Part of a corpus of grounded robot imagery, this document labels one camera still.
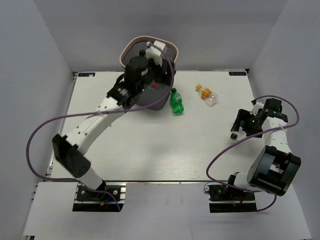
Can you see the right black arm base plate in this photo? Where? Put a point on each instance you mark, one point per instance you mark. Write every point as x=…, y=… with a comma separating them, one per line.
x=229, y=200

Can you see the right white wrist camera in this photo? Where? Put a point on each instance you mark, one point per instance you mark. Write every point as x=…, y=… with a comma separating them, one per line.
x=256, y=107

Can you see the red label cola bottle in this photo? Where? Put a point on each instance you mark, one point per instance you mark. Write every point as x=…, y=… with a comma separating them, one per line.
x=155, y=86

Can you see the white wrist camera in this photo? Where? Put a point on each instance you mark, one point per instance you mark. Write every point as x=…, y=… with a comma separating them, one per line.
x=154, y=51
x=256, y=107

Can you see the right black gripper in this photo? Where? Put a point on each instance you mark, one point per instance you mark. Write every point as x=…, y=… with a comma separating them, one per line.
x=245, y=115

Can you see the orange cap juice bottle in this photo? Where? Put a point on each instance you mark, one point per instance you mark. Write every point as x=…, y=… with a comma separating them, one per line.
x=210, y=98

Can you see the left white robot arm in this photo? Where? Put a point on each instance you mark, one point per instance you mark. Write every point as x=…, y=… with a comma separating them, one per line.
x=70, y=149

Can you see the grey mesh waste bin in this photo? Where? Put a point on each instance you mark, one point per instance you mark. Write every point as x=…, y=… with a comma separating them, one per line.
x=157, y=98

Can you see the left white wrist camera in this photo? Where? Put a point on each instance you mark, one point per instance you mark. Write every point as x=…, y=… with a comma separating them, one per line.
x=154, y=51

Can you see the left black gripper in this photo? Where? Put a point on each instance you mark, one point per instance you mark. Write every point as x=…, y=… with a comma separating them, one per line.
x=163, y=78

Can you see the green soda bottle upper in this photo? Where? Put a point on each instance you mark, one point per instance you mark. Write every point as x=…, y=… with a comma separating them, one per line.
x=176, y=102

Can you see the black label black cap bottle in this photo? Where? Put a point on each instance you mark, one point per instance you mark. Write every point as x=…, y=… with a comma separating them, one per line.
x=236, y=135

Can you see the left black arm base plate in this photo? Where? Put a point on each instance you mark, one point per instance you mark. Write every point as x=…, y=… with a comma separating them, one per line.
x=88, y=201

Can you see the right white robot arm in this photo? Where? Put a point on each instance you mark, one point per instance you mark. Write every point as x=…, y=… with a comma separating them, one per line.
x=276, y=166

